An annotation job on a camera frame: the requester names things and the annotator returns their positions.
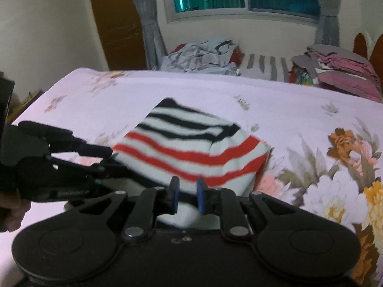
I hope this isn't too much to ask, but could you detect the pink floral bed sheet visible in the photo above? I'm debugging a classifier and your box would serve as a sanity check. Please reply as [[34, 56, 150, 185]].
[[1, 68, 382, 286]]

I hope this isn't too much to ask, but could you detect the red white scalloped headboard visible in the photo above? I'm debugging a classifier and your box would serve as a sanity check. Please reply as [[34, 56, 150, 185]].
[[353, 30, 382, 97]]

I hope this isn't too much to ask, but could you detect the right grey curtain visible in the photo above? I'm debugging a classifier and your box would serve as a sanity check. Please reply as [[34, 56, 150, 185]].
[[314, 0, 341, 47]]

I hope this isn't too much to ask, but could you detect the grey striped mattress cover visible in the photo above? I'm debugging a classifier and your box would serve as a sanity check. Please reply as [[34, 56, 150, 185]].
[[238, 53, 292, 82]]

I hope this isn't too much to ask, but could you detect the pile of grey clothes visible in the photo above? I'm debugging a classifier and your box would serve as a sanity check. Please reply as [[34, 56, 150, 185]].
[[160, 38, 242, 76]]

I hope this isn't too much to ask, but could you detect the stack of folded pink bedding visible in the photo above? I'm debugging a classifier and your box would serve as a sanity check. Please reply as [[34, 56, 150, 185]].
[[291, 44, 382, 102]]

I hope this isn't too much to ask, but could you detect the grey curtain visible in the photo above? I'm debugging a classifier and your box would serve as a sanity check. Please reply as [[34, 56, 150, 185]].
[[133, 0, 167, 70], [314, 0, 341, 47]]

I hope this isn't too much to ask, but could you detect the brown wooden door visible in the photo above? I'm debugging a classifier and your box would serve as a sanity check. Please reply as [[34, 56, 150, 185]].
[[90, 0, 147, 71]]

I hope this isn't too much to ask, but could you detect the person's left hand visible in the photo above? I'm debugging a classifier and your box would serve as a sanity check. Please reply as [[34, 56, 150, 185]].
[[1, 192, 31, 232]]

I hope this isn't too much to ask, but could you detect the striped knit child sweater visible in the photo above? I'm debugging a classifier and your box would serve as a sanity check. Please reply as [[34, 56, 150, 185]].
[[113, 99, 270, 229]]

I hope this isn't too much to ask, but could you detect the left grey curtain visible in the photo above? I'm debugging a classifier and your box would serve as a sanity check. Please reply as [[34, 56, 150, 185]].
[[133, 0, 167, 70]]

